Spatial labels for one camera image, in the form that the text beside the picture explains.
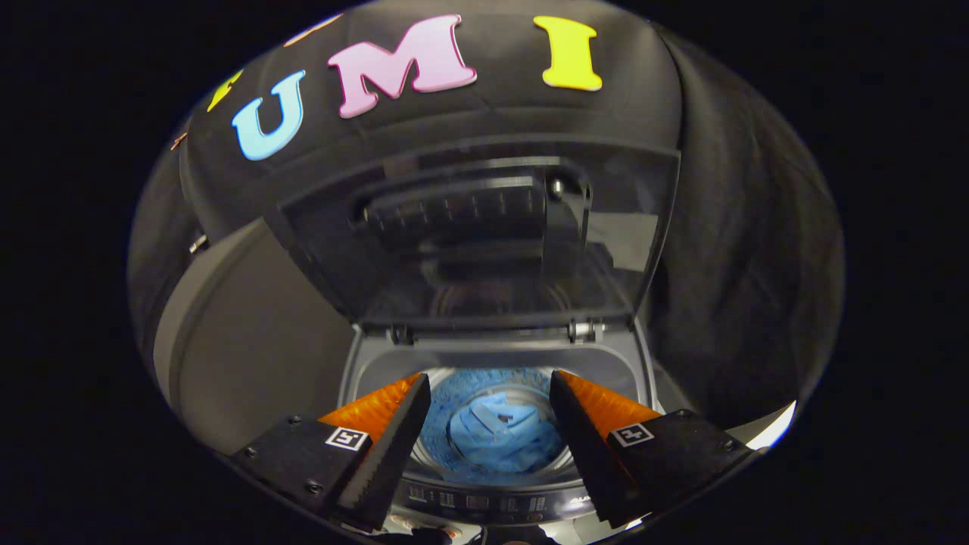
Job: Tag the dark grey washing machine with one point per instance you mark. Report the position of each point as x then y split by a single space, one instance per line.
492 352

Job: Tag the light blue polo shirt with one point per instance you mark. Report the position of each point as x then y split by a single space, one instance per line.
500 435

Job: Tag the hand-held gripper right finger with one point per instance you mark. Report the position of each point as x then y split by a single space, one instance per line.
579 446

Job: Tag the transparent washing machine lid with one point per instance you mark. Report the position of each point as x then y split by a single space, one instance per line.
469 250

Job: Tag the white cloth clip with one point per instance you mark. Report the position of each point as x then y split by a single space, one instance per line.
198 244

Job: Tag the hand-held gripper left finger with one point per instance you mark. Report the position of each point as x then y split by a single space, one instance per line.
394 446

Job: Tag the black backdrop cloth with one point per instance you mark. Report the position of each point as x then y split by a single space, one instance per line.
742 265

